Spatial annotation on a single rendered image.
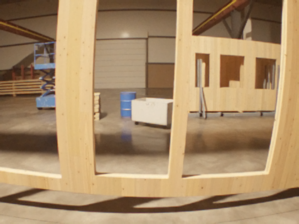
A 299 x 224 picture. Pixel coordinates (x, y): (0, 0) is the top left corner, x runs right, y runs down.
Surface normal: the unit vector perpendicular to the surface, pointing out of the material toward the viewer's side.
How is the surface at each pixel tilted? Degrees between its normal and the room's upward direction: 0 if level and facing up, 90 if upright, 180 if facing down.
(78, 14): 90
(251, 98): 90
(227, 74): 90
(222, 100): 90
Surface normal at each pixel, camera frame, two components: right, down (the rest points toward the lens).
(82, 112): 0.04, 0.18
